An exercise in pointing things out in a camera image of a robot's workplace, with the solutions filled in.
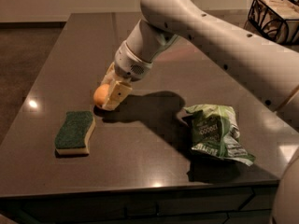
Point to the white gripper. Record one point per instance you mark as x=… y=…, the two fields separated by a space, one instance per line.
x=130 y=63

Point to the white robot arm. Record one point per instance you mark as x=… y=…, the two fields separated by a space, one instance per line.
x=266 y=69

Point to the black wire basket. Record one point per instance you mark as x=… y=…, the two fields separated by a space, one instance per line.
x=276 y=20

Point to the green chip bag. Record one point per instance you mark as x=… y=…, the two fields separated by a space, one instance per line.
x=215 y=133

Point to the green and yellow sponge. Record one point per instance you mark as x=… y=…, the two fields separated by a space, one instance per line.
x=74 y=135

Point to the orange fruit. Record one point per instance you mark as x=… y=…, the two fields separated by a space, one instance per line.
x=100 y=95

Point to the dark cabinet drawers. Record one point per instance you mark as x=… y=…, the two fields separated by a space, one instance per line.
x=236 y=205

